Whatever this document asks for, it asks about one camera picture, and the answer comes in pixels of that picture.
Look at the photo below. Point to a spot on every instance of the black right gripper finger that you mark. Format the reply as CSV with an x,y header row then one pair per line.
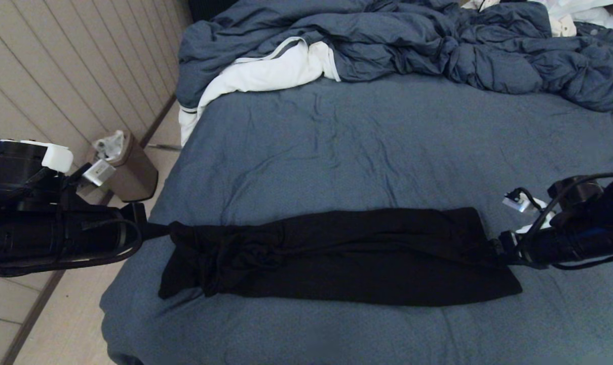
x,y
504,246

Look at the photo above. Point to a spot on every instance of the white garment with grey stripe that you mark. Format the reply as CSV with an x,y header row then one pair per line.
x,y
266,73

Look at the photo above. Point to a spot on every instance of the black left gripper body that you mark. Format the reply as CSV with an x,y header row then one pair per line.
x,y
58,241

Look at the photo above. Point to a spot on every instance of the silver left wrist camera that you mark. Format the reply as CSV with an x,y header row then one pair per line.
x,y
99,172

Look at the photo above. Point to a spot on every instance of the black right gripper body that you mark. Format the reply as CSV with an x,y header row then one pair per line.
x,y
570,246

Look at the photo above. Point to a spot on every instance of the blue bed sheet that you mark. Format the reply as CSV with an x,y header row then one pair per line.
x,y
387,142

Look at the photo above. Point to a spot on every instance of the brown trash bin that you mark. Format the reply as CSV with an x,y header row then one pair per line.
x,y
134,172

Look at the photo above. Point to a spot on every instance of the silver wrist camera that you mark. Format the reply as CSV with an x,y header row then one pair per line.
x,y
527,205
99,172

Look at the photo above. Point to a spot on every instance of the black moon print t-shirt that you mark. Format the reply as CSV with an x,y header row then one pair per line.
x,y
362,258

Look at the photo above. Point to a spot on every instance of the crumpled blue duvet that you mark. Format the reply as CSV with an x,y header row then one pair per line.
x,y
413,40

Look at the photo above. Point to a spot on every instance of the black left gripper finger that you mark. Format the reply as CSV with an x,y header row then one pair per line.
x,y
149,225

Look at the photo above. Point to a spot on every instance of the white pillow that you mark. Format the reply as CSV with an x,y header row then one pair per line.
x,y
590,15

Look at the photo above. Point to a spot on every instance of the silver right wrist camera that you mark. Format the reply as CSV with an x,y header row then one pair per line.
x,y
527,205

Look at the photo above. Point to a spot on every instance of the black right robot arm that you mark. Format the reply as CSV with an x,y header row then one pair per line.
x,y
605,200

